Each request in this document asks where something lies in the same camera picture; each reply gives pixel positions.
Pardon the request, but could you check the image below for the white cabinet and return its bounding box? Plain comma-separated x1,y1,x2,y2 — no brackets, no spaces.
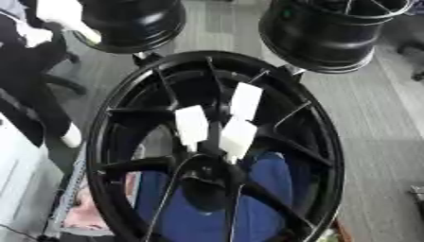
0,112,66,242

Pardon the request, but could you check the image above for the grey object on floor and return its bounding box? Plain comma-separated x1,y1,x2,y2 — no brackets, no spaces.
407,184,424,220

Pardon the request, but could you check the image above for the black wheel rim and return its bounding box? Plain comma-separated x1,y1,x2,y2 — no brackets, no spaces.
256,0,416,76
71,0,189,55

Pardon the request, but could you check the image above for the large black spoked wheel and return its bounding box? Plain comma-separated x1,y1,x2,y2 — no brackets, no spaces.
84,50,346,242

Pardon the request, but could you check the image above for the black chair base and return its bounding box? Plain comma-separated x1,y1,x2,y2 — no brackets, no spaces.
396,40,424,82

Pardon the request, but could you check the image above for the pink cloth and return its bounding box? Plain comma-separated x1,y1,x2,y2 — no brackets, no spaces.
61,183,115,232

